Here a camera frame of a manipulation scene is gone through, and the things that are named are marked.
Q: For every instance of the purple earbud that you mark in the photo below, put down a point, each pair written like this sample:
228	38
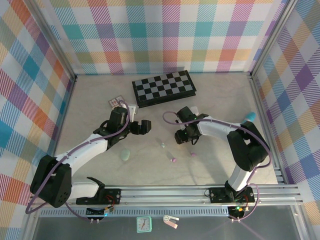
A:
173	159
192	154

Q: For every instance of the green earbud charging case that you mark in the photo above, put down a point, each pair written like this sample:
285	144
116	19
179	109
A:
125	154

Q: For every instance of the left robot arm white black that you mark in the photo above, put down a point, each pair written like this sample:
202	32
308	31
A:
82	150

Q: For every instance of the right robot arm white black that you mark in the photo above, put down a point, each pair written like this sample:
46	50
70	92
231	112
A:
215	127

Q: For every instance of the playing cards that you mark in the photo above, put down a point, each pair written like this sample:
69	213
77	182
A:
116	101

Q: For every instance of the black silver chessboard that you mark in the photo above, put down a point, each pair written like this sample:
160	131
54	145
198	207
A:
162	87

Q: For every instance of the teal blue cylinder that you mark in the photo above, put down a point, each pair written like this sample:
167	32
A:
251	116

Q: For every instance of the perforated metal strip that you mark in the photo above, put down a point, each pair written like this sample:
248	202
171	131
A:
162	212

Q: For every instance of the white pink small tool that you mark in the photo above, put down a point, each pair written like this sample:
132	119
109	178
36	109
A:
167	218

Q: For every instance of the left controller board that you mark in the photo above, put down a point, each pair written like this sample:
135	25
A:
95	212

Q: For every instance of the controller board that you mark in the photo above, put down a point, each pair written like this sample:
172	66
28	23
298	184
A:
237	211
95	212

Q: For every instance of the right controller board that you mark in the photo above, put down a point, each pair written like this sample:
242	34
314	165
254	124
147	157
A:
237	211

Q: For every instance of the teal square clock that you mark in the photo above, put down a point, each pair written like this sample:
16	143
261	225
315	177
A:
143	223

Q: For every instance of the aluminium side rail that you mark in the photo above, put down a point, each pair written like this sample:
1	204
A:
68	105
261	100

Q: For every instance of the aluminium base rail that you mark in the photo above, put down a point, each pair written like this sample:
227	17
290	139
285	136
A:
162	196

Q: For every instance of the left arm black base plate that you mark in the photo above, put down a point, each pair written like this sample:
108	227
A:
113	193

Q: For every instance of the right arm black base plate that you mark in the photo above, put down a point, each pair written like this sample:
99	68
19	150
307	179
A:
217	195

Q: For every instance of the aluminium frame post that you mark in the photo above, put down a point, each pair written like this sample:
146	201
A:
53	42
271	37

